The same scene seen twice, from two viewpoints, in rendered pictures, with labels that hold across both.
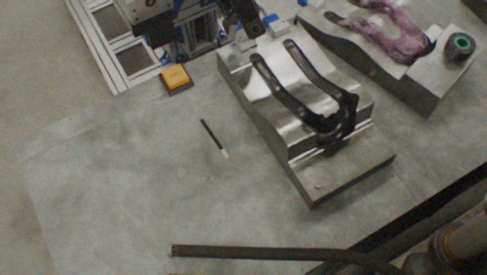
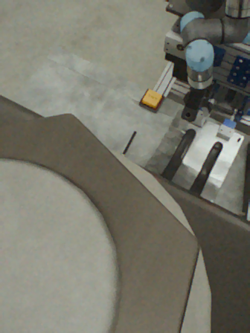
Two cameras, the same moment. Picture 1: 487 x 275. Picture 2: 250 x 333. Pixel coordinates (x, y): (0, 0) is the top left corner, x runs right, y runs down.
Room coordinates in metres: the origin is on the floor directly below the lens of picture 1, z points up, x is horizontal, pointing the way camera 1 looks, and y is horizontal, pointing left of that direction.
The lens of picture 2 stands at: (0.23, -0.45, 2.14)
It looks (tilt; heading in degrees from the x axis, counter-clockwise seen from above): 67 degrees down; 55
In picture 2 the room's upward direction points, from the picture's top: 1 degrees clockwise
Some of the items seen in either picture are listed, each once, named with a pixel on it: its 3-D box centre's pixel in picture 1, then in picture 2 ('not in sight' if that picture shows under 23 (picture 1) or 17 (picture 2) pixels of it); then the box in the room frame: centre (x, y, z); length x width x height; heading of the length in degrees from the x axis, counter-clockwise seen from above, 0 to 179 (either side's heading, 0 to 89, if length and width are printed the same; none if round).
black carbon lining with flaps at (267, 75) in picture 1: (305, 84); (188, 172); (0.68, -0.18, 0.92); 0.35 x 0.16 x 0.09; 27
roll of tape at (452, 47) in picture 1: (459, 46); not in sight; (0.80, -0.63, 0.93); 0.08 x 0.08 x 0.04
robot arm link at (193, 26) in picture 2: not in sight; (199, 33); (0.86, 0.09, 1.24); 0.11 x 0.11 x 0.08; 62
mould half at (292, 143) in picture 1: (303, 100); (181, 178); (0.66, -0.18, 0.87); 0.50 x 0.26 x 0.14; 27
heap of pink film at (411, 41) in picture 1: (387, 25); not in sight; (0.90, -0.45, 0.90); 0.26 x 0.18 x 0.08; 45
